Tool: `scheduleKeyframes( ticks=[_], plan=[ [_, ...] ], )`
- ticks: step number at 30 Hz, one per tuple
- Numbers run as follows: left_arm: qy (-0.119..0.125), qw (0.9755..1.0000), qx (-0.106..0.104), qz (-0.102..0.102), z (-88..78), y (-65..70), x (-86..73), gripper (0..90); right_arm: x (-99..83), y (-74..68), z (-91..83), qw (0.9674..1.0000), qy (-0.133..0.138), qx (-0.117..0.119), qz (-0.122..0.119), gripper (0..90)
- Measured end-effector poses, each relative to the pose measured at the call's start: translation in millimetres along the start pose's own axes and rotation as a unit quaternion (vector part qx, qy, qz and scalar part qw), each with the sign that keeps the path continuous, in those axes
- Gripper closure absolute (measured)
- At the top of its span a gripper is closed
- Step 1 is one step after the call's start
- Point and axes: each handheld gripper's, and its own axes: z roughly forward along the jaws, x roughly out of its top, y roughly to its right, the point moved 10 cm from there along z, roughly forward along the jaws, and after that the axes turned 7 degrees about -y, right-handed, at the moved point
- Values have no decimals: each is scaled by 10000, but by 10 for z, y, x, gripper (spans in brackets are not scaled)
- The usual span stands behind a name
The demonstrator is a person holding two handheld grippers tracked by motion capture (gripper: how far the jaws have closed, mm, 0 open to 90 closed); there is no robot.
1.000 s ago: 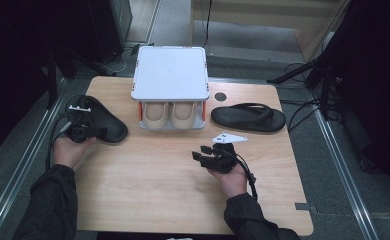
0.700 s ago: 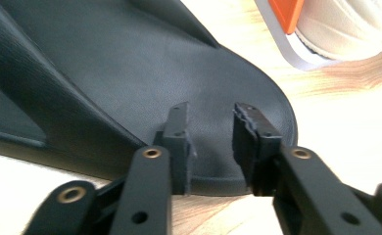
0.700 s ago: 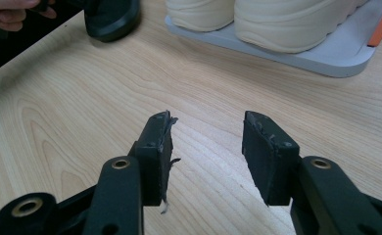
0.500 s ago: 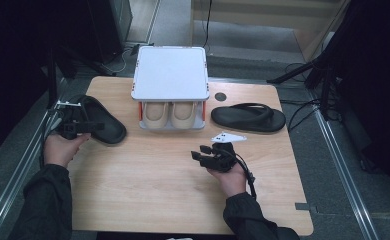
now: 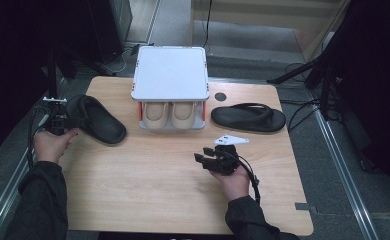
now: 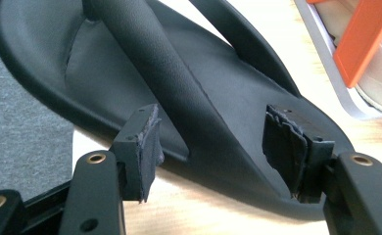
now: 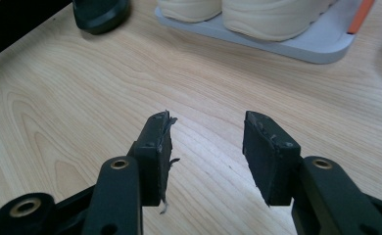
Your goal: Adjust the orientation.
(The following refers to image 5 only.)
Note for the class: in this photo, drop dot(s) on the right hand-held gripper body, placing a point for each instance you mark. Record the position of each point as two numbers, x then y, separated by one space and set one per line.
224 161

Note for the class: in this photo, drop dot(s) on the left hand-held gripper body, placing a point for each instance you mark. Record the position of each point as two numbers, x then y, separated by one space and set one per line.
57 123

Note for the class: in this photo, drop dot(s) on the black flip-flop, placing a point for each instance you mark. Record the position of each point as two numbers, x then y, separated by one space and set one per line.
246 121
103 126

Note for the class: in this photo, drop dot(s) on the cream clog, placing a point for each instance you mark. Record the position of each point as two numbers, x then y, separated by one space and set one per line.
183 115
154 115

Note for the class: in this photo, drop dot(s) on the white shoe rack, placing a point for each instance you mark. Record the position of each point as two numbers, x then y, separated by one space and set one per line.
169 73

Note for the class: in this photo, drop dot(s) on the person's left hand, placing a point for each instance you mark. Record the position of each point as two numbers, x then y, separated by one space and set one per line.
49 146

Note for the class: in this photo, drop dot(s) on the person's right hand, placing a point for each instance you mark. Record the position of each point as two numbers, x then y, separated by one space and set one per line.
236 185

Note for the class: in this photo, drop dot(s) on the black round table grommet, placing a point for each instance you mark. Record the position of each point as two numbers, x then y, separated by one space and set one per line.
220 97

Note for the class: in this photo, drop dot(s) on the dark curtain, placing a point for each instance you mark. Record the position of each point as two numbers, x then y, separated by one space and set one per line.
376 83
16 66

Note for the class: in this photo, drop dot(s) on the grey tape strip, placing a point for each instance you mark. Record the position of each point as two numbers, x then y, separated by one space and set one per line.
304 206

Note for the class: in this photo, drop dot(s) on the black cabinet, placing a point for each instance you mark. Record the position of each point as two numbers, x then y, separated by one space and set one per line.
109 30

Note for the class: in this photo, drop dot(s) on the black tripod stand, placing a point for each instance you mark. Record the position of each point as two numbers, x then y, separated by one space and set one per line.
293 71

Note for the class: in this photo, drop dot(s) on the black metal post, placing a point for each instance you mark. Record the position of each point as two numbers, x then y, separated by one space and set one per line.
52 80

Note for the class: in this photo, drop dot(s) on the light wooden frame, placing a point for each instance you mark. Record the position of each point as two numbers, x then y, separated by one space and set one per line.
249 13

